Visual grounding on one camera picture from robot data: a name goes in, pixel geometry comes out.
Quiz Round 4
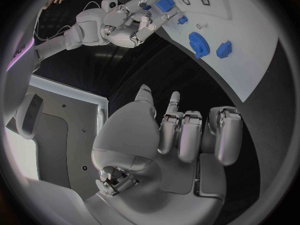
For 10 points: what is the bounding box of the white task board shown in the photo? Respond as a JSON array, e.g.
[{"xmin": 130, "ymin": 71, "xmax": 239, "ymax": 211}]
[{"xmin": 93, "ymin": 0, "xmax": 280, "ymax": 104}]

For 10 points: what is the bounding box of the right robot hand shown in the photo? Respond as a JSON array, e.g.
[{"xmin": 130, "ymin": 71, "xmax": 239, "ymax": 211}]
[{"xmin": 100, "ymin": 0, "xmax": 182, "ymax": 49}]

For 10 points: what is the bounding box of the white cable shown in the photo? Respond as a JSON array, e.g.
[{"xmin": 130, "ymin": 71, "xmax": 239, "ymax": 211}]
[
  {"xmin": 32, "ymin": 8, "xmax": 72, "ymax": 42},
  {"xmin": 82, "ymin": 0, "xmax": 102, "ymax": 11}
]

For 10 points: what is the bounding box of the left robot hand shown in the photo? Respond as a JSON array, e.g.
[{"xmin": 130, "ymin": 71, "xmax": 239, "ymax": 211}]
[{"xmin": 83, "ymin": 84, "xmax": 244, "ymax": 225}]

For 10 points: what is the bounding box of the blue wedge block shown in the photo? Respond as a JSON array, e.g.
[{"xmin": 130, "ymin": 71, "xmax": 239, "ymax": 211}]
[{"xmin": 215, "ymin": 40, "xmax": 233, "ymax": 60}]

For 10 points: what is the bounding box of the blue gear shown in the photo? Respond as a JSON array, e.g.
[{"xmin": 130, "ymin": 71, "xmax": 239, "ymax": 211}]
[{"xmin": 188, "ymin": 31, "xmax": 212, "ymax": 60}]

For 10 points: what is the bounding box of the blue square block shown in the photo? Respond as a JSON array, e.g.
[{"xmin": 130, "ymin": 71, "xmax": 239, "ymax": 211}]
[{"xmin": 154, "ymin": 0, "xmax": 175, "ymax": 13}]

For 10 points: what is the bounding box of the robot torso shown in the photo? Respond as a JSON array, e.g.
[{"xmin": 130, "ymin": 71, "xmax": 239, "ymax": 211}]
[{"xmin": 1, "ymin": 8, "xmax": 46, "ymax": 141}]

